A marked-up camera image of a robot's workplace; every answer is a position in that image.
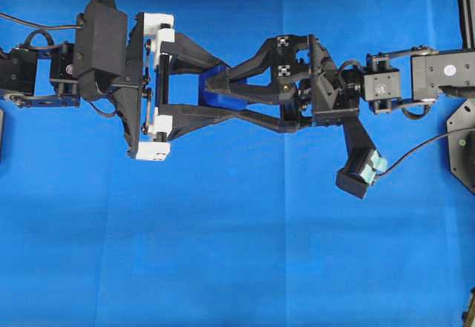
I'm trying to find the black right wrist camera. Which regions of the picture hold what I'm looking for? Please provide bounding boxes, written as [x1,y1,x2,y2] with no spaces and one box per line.
[335,116,388,199]

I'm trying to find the yellowish object at right edge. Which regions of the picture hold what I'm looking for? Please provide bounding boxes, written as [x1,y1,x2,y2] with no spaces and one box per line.
[461,287,475,327]

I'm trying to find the blue cube block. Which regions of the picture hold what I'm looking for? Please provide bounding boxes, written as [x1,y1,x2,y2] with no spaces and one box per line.
[198,65,249,110]

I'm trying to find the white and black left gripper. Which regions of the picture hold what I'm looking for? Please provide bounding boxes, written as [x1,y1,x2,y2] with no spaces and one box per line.
[125,12,251,161]

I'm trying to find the black right camera cable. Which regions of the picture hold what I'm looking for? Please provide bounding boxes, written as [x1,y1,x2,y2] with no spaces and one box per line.
[374,126,475,178]

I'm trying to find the black camera cable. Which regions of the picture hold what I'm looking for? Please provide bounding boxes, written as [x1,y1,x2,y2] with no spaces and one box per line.
[374,126,475,178]
[0,10,85,31]

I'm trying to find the black left camera cable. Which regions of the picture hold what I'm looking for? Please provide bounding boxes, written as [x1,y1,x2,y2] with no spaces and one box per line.
[0,10,85,31]

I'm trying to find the black aluminium frame rail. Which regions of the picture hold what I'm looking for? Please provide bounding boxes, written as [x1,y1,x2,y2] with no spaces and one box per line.
[457,0,474,50]

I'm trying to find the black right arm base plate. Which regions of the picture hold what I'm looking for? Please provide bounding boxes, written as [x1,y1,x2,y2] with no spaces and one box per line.
[446,99,474,194]

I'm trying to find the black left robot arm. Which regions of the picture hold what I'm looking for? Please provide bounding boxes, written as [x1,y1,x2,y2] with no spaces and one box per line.
[1,2,249,161]

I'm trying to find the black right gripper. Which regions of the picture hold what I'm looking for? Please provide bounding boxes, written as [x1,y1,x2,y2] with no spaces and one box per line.
[206,34,360,133]

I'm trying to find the blue table cloth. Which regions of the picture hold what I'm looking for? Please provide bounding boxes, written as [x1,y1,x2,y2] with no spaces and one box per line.
[1,0,474,326]

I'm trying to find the dark object at left edge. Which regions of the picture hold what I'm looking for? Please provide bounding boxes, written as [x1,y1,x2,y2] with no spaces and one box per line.
[0,109,5,155]

